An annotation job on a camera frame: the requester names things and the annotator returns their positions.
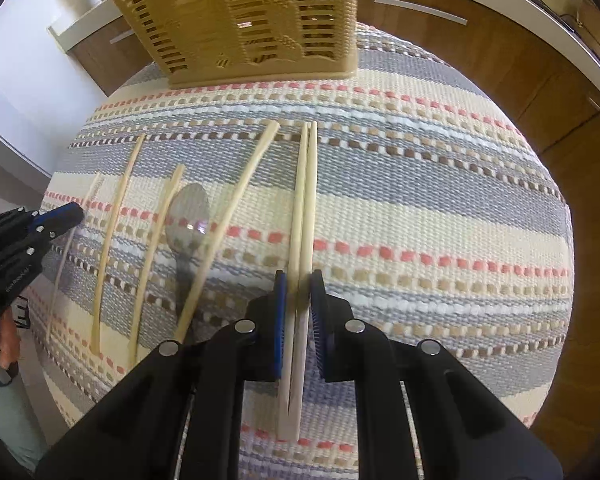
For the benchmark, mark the yellow slotted utensil basket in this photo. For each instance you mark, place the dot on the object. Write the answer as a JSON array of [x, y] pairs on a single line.
[[195, 20]]

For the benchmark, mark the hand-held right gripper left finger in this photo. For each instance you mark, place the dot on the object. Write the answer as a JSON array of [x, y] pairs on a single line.
[[279, 330]]

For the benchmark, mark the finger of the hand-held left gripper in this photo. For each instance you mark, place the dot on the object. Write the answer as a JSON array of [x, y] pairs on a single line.
[[65, 216], [27, 250]]

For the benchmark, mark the wooden chopstick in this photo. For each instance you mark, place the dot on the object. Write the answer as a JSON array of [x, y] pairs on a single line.
[[310, 200], [240, 185], [151, 255], [62, 270], [106, 245], [300, 200]]

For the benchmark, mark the striped woven table mat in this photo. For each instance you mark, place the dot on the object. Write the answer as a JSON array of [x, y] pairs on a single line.
[[430, 185]]

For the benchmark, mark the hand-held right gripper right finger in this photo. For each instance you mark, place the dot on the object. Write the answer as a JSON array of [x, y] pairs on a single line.
[[319, 330]]

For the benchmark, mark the clear grey spoon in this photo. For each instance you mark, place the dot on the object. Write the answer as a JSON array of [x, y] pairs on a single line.
[[187, 215]]

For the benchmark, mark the wooden base cabinet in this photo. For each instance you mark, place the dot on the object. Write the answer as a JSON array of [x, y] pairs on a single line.
[[480, 70]]

